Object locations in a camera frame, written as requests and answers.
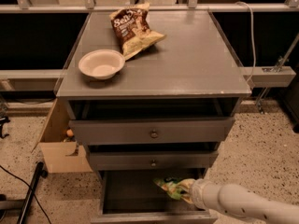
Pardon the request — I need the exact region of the green rice chip bag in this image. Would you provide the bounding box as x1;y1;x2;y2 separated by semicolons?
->
153;177;190;201

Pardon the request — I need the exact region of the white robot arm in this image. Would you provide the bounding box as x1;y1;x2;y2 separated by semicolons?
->
178;179;299;224

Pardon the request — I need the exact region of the grey middle drawer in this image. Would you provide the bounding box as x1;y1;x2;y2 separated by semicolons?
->
88;151;218;171

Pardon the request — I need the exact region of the grey drawer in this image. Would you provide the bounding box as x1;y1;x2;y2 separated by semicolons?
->
88;151;218;171
69;118;235;145
91;169;217;224

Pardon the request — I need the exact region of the grey top drawer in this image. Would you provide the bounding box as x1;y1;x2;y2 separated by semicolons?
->
69;118;235;145

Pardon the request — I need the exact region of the grey bottom drawer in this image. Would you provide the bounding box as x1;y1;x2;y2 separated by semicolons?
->
91;169;217;224

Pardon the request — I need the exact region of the grey drawer cabinet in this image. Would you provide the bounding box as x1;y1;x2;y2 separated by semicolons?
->
57;10;250;159

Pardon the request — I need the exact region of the brown chip bag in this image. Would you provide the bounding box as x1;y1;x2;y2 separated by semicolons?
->
109;3;166;60

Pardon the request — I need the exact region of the orange ball in box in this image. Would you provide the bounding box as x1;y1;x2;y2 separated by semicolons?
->
66;129;74;137

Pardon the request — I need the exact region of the cardboard box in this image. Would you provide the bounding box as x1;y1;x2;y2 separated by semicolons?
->
36;99;92;174

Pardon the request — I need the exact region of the white paper bowl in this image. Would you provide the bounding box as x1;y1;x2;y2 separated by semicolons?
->
78;49;125;80

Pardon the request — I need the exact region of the black stand leg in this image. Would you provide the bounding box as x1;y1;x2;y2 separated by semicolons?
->
17;161;48;224

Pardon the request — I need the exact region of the metal rail frame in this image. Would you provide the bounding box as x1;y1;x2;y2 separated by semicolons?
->
0;0;299;91

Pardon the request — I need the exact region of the black floor cable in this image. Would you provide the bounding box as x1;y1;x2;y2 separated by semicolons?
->
0;164;52;224

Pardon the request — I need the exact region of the white cable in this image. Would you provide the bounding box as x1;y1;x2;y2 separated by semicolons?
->
236;1;258;83

